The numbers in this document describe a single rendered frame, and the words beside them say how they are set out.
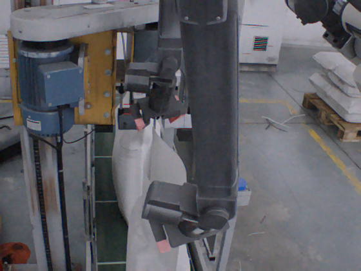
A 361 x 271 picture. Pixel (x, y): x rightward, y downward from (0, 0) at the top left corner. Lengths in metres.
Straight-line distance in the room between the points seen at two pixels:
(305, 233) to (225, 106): 2.29
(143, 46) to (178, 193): 0.71
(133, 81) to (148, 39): 0.29
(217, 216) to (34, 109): 0.70
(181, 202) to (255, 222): 2.06
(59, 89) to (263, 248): 1.77
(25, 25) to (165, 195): 0.59
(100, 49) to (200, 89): 0.87
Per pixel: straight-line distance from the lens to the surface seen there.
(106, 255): 1.82
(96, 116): 1.38
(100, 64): 1.31
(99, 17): 1.13
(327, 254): 2.63
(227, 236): 1.60
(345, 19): 0.80
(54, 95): 1.06
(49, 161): 1.53
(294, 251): 2.57
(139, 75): 1.02
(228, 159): 0.53
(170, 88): 1.03
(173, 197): 0.65
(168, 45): 0.98
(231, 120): 0.48
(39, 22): 1.05
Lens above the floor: 1.66
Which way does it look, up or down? 28 degrees down
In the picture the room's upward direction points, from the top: 6 degrees clockwise
